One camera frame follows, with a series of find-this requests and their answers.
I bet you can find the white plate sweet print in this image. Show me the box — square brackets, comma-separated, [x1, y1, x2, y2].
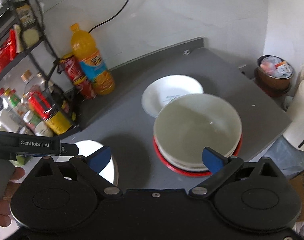
[75, 140, 119, 186]

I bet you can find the brown trash bin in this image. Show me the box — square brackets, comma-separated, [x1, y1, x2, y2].
[254, 55, 295, 98]

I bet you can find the orange juice bottle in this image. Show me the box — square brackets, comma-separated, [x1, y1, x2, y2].
[70, 23, 115, 95]

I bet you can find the white rice cooker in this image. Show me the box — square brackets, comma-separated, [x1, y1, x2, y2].
[283, 80, 304, 152]

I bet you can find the person left hand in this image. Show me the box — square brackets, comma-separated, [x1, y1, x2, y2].
[0, 167, 25, 227]

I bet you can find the black kitchen shelf rack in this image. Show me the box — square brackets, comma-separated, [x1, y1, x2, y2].
[0, 0, 81, 139]

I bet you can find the white plate baker print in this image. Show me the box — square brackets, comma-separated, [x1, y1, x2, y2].
[141, 75, 204, 118]

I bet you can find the large white bowl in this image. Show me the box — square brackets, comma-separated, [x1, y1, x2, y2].
[153, 93, 243, 167]

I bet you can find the red drink can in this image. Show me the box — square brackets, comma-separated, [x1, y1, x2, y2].
[60, 53, 96, 100]

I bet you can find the dark soy sauce bottle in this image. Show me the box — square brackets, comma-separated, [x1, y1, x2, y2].
[21, 70, 75, 135]

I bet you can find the red black bowl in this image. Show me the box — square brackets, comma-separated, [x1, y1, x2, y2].
[153, 134, 243, 178]

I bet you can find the black power cable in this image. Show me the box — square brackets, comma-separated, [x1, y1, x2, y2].
[88, 0, 138, 34]

